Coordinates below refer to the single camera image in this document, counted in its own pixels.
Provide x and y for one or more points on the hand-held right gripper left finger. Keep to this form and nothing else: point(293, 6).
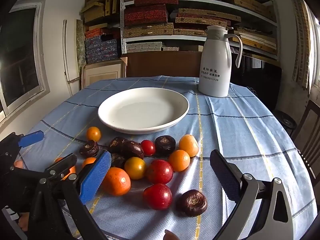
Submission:
point(96, 177)

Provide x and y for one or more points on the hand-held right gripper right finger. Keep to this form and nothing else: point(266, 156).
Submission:
point(222, 177)

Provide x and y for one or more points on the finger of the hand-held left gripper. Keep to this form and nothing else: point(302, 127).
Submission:
point(31, 138)
point(62, 163)

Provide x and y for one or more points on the deep orange tangerine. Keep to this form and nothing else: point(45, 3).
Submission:
point(72, 171)
point(117, 182)

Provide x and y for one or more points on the yellow-orange citrus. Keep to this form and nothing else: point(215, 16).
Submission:
point(88, 162)

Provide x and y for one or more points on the small dark water chestnut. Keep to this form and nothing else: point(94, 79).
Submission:
point(89, 148)

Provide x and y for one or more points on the large dark water chestnut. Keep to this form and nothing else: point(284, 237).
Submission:
point(192, 203)

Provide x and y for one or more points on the yellow tomato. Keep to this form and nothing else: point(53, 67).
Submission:
point(135, 168)

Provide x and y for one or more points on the small orange kumquat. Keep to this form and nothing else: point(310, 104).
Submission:
point(93, 133)

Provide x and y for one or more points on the pale orange citrus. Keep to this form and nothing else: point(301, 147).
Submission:
point(188, 145)

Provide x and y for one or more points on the red plum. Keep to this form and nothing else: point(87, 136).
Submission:
point(157, 196)
point(159, 171)

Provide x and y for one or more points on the white plate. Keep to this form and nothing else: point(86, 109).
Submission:
point(142, 110)

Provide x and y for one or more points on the person's left hand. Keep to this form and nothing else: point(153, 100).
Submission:
point(22, 221)

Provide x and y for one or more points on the person's right hand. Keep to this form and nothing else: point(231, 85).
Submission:
point(171, 235)

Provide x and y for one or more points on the blue checked tablecloth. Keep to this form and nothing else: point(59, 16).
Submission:
point(237, 135)

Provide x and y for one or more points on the red cherry tomato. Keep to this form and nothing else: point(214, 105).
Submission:
point(148, 147)

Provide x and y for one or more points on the black round stool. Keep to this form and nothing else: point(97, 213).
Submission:
point(286, 122)

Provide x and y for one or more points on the white framed window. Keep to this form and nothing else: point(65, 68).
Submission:
point(20, 55)

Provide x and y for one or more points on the pale framed picture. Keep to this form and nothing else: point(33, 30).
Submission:
point(102, 73)

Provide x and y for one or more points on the dark wooden chair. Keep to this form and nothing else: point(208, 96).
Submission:
point(310, 130)

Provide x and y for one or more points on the grey marble slab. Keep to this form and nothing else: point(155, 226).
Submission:
point(80, 42)

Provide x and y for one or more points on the stack of blue patterned boxes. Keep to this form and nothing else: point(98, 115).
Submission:
point(100, 52)

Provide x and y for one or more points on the white thermos jug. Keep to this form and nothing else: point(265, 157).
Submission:
point(213, 62)

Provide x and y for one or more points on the brown board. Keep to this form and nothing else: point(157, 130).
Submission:
point(162, 63)

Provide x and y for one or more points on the stack of brown yellow boxes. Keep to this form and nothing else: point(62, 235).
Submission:
point(96, 7)

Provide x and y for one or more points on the white metal shelf unit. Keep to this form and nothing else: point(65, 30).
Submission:
point(122, 17)

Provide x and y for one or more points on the stack of tan woven boxes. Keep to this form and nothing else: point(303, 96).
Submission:
point(148, 30)

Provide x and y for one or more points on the bright side window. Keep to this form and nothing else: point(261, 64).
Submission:
point(303, 42)

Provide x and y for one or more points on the stack of red patterned boxes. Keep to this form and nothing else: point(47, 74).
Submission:
point(145, 16)

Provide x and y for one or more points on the stack of flat yellow boxes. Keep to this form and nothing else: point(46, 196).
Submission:
point(250, 2)

